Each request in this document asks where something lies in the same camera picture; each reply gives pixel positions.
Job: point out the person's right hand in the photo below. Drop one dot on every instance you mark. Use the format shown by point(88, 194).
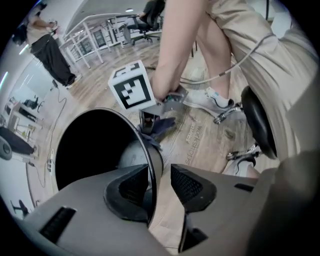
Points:
point(165, 85)

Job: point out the black stool with chrome legs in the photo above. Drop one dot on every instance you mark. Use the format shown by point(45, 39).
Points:
point(260, 125)

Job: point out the person's left leg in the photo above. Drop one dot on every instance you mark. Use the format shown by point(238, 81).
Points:
point(253, 172)

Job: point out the dark blue cloth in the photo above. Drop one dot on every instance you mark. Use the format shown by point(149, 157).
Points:
point(162, 125)

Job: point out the strip ceiling light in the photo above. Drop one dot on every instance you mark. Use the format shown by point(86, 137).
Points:
point(4, 80)

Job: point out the person's right forearm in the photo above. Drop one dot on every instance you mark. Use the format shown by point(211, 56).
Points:
point(180, 37)

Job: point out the person's left grey shoe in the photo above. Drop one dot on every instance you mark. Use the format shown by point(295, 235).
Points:
point(237, 167)

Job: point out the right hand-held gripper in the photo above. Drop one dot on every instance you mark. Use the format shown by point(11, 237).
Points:
point(132, 90)

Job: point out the round ceiling light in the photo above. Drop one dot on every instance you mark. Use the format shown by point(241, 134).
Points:
point(128, 10)

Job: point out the black office chair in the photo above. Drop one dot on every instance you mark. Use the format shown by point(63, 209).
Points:
point(33, 103)
point(147, 30)

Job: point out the person's grey shoe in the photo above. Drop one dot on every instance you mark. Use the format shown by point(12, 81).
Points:
point(205, 101)
point(237, 167)

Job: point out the person's leg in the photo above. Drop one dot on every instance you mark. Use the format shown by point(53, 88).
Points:
point(215, 57)
point(253, 172)

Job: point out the white metal table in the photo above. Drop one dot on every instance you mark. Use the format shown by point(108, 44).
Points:
point(100, 18)
point(20, 112)

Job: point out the beige shorts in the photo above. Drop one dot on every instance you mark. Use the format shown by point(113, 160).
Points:
point(262, 62)

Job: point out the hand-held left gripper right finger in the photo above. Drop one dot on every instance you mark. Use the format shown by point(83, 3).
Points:
point(225, 217)

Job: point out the white power strip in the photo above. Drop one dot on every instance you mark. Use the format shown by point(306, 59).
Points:
point(50, 161)

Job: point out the black round bucket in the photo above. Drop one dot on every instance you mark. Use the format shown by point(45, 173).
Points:
point(95, 150)

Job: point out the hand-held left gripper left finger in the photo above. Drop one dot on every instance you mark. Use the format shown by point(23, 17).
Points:
point(87, 220)

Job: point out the person's right leg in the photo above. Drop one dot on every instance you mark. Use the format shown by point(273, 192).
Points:
point(215, 57)

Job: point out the person's right grey shoe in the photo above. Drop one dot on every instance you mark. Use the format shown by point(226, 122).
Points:
point(205, 101)

